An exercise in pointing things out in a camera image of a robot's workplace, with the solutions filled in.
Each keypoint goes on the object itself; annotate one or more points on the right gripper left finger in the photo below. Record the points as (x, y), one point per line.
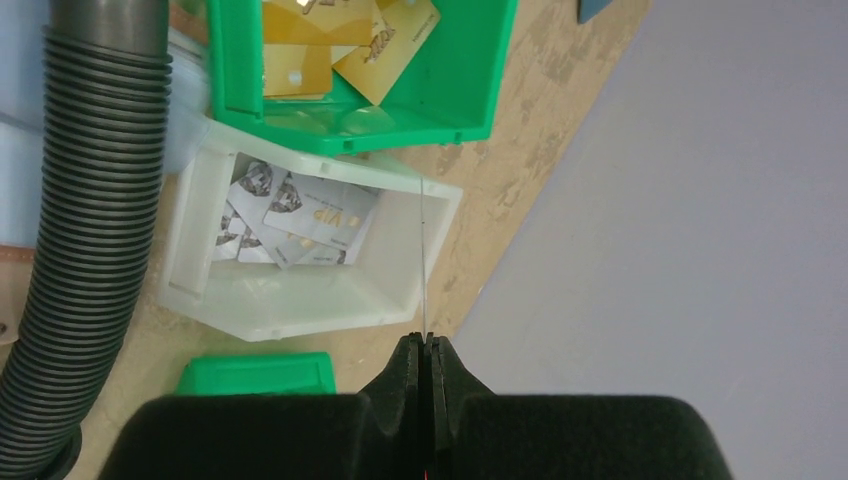
(367, 435)

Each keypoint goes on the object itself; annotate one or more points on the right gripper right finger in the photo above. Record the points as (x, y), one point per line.
(479, 434)

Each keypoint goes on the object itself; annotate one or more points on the white plastic bin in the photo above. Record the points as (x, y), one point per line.
(380, 286)

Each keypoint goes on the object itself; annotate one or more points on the white striped credit card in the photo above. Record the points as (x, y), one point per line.
(423, 263)

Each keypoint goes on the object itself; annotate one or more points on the green bin with yellow items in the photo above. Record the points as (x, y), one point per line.
(334, 77)

